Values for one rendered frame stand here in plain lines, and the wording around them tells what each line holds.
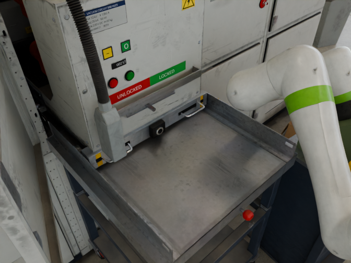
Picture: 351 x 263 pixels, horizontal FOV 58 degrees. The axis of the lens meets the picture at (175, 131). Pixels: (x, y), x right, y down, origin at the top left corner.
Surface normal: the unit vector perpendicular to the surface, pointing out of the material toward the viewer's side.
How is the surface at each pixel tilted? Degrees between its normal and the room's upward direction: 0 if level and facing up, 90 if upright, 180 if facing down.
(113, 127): 90
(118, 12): 90
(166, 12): 90
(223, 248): 0
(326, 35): 93
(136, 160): 0
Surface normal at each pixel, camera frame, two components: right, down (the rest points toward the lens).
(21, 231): 0.41, 0.60
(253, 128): -0.74, 0.45
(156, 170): -0.01, -0.75
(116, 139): 0.67, 0.48
